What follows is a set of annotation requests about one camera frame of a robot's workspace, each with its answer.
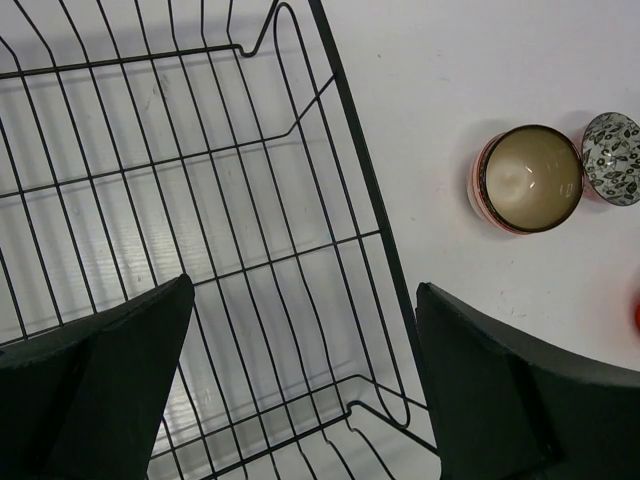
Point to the black wire dish rack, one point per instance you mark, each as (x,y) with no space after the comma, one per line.
(143,140)

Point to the black floral patterned bowl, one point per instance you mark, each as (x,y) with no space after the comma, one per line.
(610,158)

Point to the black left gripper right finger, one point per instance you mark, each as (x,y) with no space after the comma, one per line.
(507,405)

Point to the plain orange bowl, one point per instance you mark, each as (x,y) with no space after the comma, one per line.
(636,316)

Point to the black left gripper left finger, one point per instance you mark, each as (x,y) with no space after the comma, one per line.
(86,400)

